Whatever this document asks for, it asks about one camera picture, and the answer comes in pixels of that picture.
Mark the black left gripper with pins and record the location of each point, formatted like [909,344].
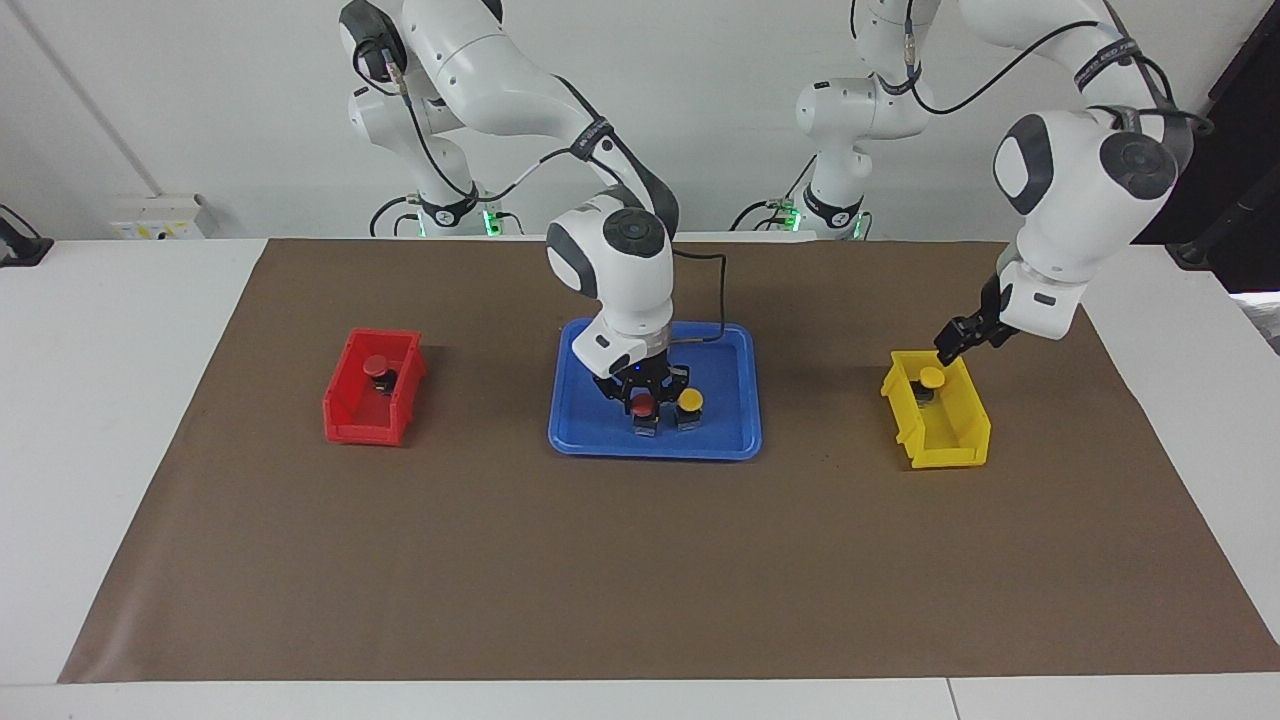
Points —
[994,310]

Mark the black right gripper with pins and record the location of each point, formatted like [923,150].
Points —
[640,375]

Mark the red push button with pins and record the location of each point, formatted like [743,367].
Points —
[645,404]
[376,364]

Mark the yellow push button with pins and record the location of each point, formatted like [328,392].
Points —
[689,400]
[932,377]

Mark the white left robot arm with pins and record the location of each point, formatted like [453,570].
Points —
[1080,200]

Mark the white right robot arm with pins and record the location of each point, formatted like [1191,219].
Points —
[610,260]

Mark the blue plastic tray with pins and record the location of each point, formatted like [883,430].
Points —
[720,430]

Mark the yellow plastic bin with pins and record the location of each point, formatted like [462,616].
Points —
[950,455]

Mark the brown table mat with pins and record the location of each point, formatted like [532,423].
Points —
[640,560]

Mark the red plastic bin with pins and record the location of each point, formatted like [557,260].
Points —
[375,430]

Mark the black background panel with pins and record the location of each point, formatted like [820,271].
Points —
[1250,130]

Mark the black table clamp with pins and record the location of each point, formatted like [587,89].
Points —
[20,250]

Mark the black camera stand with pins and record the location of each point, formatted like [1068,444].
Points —
[1230,225]

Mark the white wall socket box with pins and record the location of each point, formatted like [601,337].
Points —
[150,215]

